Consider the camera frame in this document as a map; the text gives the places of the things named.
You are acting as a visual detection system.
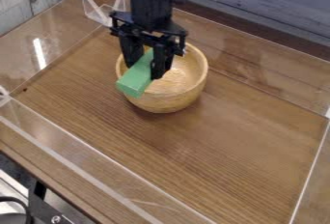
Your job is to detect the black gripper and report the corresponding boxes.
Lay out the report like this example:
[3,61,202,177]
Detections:
[109,0,186,80]

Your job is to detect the green rectangular block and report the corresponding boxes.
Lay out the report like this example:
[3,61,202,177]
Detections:
[116,48,153,98]

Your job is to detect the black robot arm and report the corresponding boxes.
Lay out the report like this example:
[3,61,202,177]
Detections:
[109,0,188,79]

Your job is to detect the brown wooden bowl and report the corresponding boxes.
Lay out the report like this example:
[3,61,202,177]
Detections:
[116,43,208,113]

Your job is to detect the clear acrylic front wall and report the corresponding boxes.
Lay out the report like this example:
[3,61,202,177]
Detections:
[0,97,214,224]

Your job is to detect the black metal table bracket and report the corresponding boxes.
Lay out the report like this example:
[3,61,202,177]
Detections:
[27,181,74,224]

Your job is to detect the black cable lower left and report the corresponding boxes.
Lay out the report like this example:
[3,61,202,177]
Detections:
[0,196,33,224]

